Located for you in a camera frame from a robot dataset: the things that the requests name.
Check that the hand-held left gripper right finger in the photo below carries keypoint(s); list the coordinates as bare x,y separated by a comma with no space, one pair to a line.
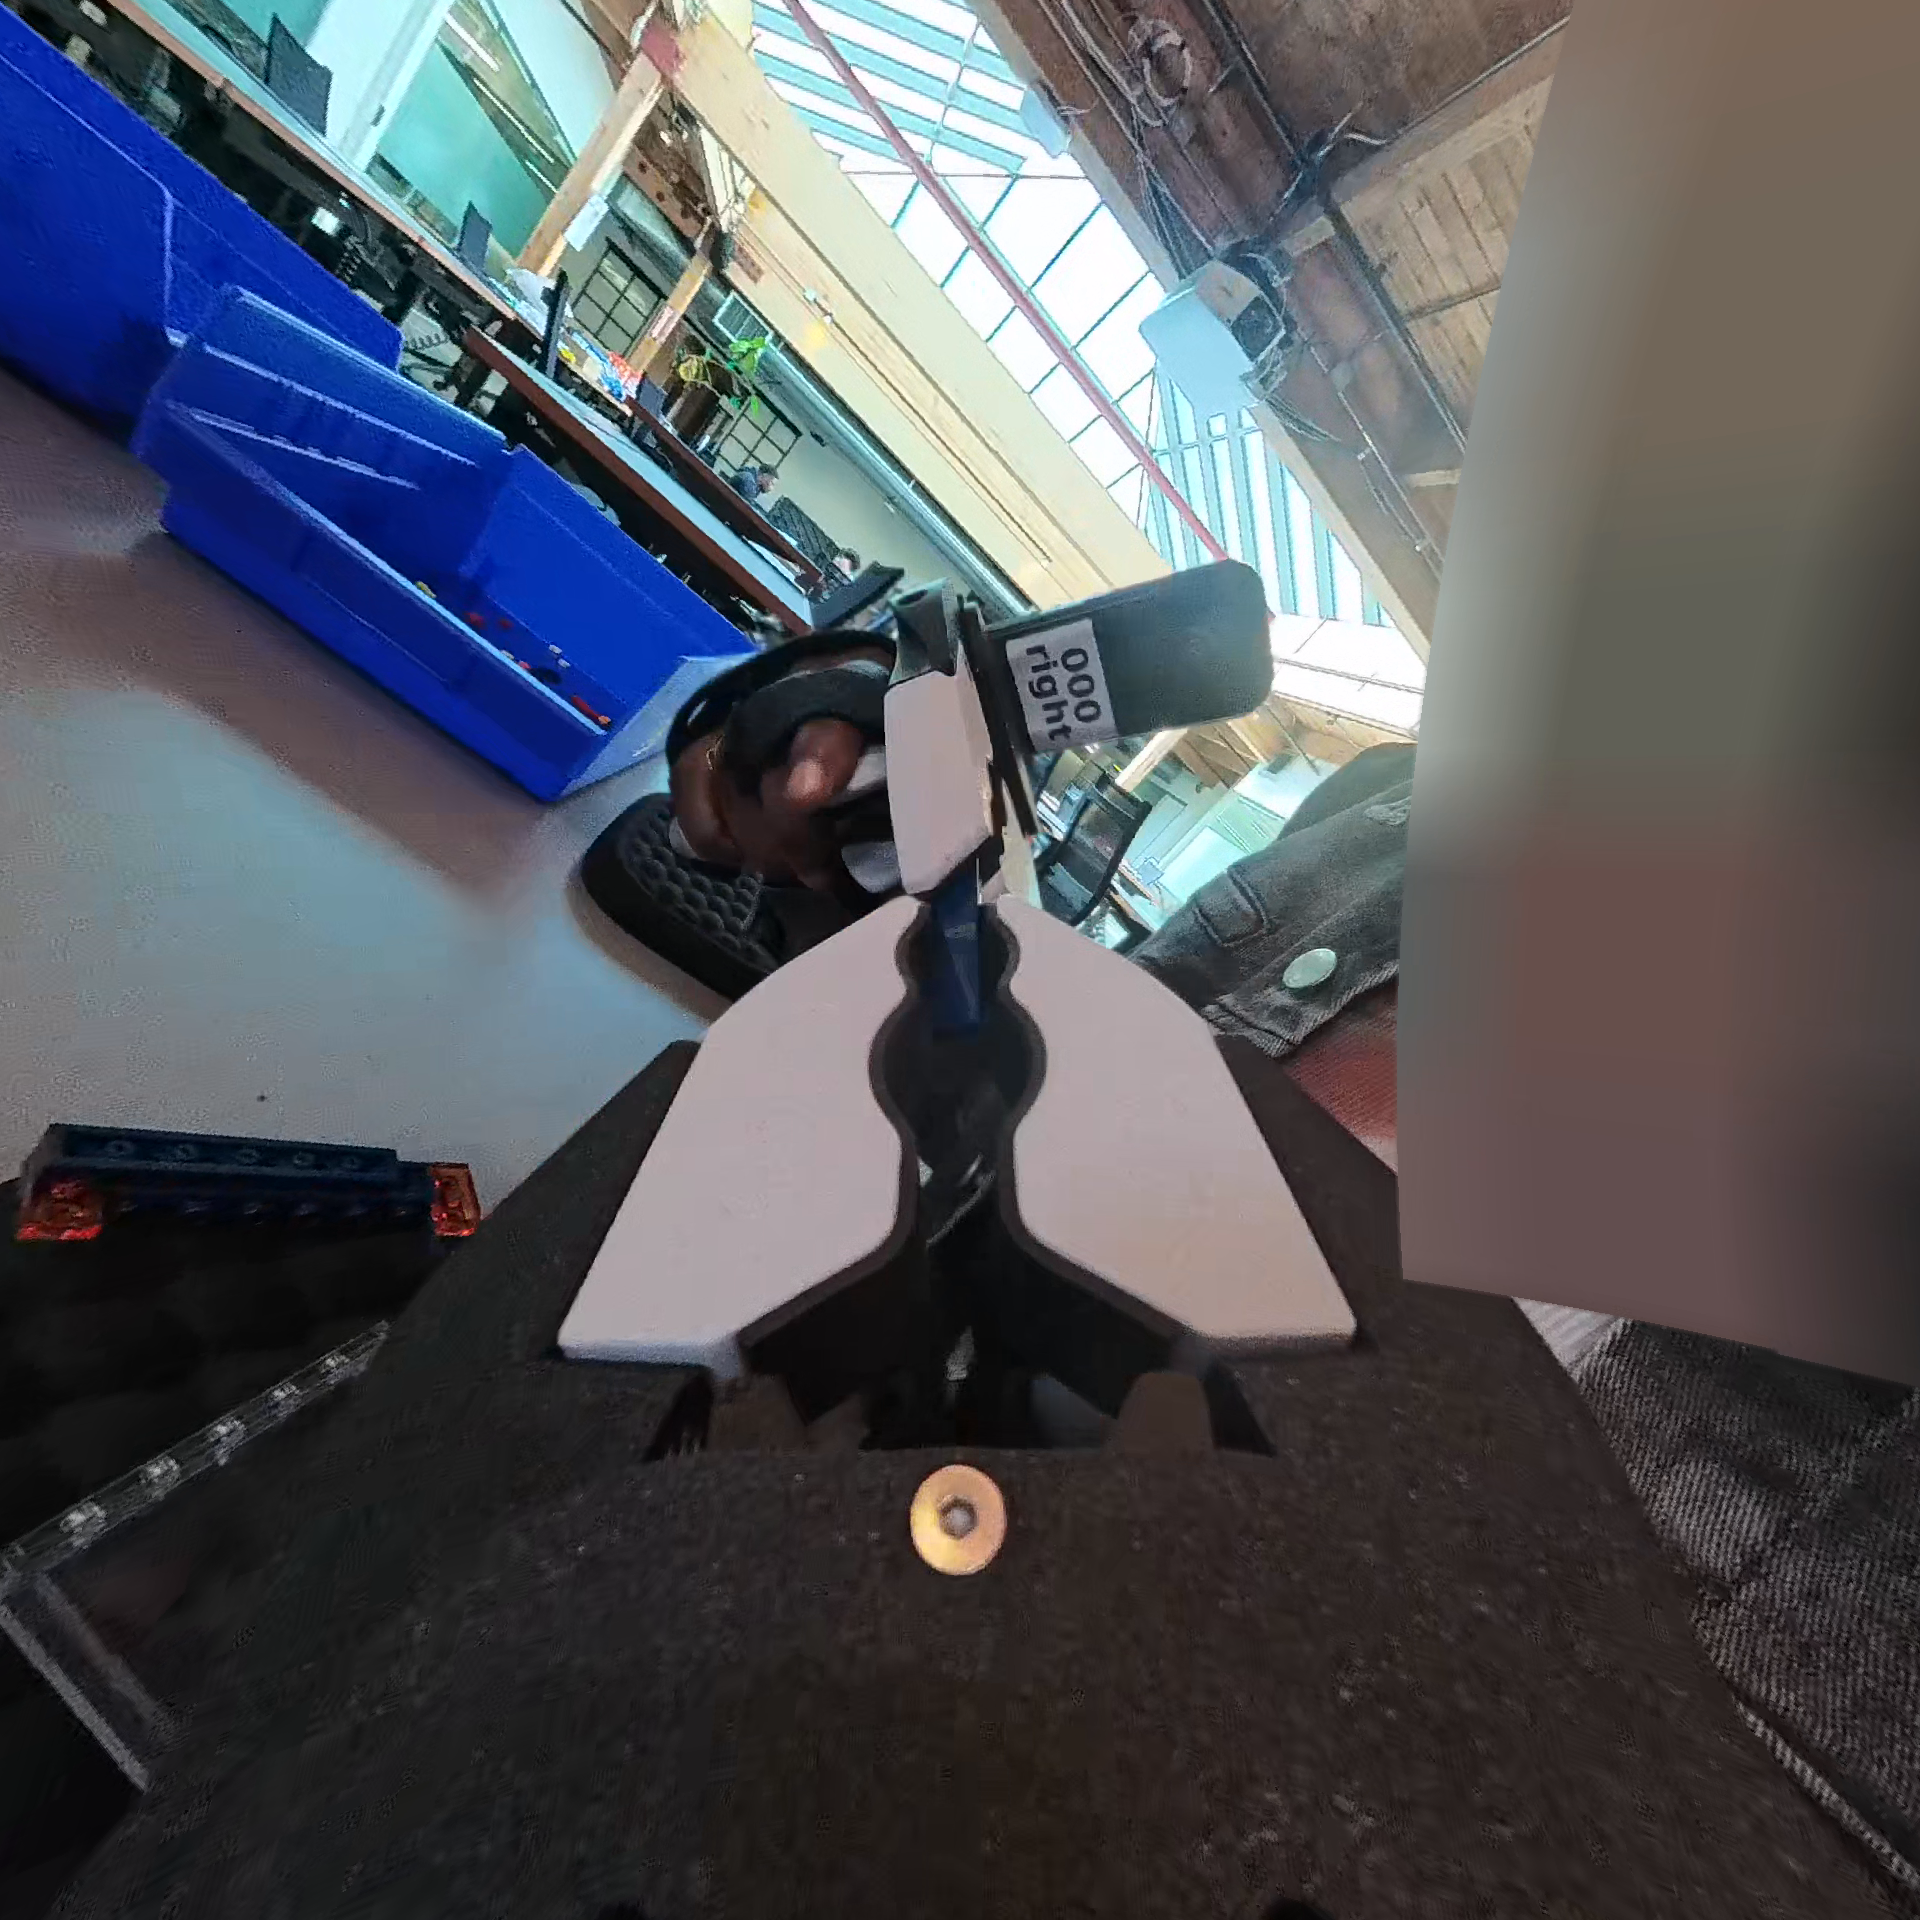
1154,1171

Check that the blue plastic bins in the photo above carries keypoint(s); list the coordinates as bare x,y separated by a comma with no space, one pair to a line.
630,464

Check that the person's right hand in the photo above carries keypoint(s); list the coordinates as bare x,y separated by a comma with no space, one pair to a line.
781,811

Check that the white ceiling-mounted box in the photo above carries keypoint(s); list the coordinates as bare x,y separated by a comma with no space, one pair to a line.
1201,338

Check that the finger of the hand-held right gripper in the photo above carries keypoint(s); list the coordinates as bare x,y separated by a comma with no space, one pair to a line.
939,780

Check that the thin blue brick strip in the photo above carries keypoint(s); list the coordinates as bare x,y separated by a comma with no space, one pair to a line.
952,974

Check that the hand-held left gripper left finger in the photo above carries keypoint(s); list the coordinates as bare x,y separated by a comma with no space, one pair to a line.
750,1171

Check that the blue brick bar orange ends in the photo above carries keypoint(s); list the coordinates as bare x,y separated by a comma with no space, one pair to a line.
255,1162

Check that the small black cushioned pad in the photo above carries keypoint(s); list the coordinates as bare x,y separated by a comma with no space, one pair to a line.
674,900

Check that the scattered small colourful bricks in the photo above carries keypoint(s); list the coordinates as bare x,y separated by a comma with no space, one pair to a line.
503,618

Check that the green potted plant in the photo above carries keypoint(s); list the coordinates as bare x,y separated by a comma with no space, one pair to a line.
734,368

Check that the clear plastic brick panel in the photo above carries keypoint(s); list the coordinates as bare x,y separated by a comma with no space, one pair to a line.
224,1433

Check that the large black cushioned pad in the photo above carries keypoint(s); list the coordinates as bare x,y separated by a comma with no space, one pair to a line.
224,1290

